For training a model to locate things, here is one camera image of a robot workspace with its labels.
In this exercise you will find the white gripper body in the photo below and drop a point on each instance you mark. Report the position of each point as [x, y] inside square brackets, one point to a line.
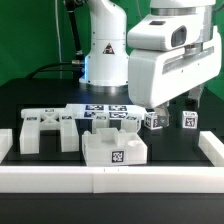
[157, 77]

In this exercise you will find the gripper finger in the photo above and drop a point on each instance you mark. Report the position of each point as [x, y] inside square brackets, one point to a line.
[162, 115]
[194, 96]

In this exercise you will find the white chair seat part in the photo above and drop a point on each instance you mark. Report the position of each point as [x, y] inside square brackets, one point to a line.
[110, 147]

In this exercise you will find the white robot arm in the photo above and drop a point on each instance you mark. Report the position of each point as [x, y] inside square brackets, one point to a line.
[176, 48]

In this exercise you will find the white tagged cube near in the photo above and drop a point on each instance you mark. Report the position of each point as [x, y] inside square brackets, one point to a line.
[151, 121]

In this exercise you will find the white tagged cube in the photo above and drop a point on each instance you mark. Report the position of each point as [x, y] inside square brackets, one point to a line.
[189, 119]
[151, 121]

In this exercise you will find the white tagged cube far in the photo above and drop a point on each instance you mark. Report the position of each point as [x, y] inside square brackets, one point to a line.
[189, 119]

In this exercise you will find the white tag plate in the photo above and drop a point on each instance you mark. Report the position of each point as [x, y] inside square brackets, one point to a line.
[115, 112]

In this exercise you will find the white left fence block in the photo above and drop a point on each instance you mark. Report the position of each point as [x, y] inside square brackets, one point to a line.
[6, 142]

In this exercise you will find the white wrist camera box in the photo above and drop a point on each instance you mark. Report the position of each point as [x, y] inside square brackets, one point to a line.
[157, 34]

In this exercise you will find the white right fence rail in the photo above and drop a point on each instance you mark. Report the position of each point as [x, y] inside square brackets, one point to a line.
[212, 147]

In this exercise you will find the white fence rail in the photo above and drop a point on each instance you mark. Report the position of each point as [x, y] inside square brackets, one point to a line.
[47, 179]
[212, 147]

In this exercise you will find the white chair back frame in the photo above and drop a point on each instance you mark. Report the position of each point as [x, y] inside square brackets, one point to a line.
[47, 119]

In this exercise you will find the white front fence rail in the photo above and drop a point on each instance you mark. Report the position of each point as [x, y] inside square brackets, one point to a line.
[47, 179]

